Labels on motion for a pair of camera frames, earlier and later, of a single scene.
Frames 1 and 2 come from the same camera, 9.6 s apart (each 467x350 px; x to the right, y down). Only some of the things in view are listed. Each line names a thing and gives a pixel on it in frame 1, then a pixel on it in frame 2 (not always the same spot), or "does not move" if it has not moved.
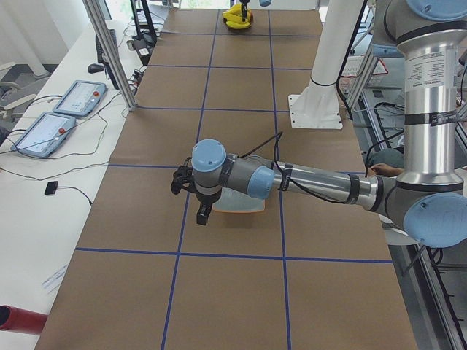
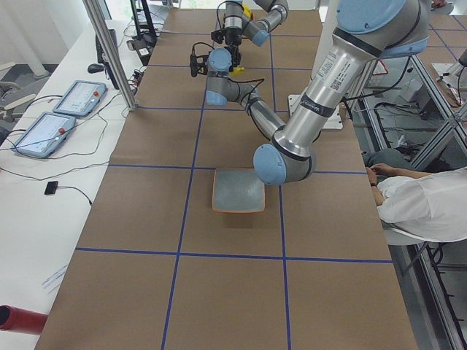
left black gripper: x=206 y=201 to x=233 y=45
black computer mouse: x=95 y=68 does not move
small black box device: x=51 y=187 does not move
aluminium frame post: x=99 y=21 does not move
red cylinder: x=20 y=320 does not move
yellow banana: x=236 y=17 to x=247 y=11
